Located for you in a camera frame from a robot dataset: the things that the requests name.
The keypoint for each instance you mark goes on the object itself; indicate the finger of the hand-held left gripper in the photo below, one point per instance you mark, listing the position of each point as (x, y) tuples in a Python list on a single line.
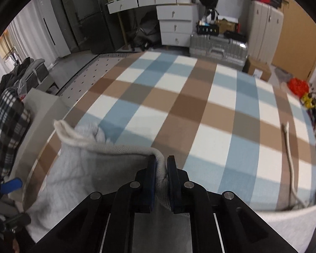
[(17, 221), (11, 185)]

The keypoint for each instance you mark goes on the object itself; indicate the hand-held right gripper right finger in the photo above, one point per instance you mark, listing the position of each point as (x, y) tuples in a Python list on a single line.
[(171, 187)]

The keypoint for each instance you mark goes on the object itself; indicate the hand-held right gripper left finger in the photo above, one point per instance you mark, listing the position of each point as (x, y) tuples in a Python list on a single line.
[(151, 187)]

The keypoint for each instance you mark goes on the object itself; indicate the grey sweater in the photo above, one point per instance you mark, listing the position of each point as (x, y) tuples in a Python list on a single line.
[(81, 174)]

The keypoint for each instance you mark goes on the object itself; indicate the pile of dark clothes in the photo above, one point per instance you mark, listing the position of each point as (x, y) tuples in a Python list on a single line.
[(21, 71)]

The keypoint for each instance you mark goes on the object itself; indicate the checked cloth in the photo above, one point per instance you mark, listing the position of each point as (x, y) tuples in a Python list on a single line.
[(8, 129)]

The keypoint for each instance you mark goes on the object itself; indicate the white bedside cabinet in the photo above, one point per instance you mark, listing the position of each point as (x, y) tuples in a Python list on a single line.
[(39, 121)]

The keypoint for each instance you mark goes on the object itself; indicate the brown blue checked blanket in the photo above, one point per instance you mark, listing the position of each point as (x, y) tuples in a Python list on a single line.
[(194, 116)]

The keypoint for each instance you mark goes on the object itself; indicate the white rug with black diamonds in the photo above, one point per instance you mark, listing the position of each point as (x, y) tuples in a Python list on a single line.
[(94, 69)]

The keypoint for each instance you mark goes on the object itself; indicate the closed cardboard box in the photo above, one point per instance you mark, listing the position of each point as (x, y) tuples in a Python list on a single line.
[(256, 69)]

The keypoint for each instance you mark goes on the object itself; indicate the silver suitcase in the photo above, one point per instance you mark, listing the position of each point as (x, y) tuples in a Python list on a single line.
[(217, 47)]

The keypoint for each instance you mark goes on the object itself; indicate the black bag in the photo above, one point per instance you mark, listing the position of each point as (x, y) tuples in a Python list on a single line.
[(147, 31)]

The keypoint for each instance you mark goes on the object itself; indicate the white curtain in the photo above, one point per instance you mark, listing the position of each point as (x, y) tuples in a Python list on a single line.
[(34, 31)]

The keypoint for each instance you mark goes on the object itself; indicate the black tray box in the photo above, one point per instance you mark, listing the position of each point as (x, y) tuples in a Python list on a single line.
[(206, 29)]

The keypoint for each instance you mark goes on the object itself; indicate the small yellow item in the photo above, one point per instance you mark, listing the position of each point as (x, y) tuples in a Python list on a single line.
[(308, 100)]

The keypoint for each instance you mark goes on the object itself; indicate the black case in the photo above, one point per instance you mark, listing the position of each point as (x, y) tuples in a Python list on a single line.
[(235, 35)]

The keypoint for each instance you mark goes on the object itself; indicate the white dresser with drawers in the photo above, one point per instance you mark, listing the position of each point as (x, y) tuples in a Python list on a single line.
[(173, 18)]

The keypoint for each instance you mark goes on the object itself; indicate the open cardboard box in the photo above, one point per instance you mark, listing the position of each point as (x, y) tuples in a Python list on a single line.
[(227, 25)]

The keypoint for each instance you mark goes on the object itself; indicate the beige suitcase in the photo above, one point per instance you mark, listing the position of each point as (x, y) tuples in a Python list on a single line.
[(266, 31)]

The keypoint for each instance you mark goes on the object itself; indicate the dark wardrobe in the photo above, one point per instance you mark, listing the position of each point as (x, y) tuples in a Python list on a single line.
[(87, 15)]

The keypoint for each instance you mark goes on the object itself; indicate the wooden door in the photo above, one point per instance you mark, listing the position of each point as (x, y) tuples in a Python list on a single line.
[(300, 42)]

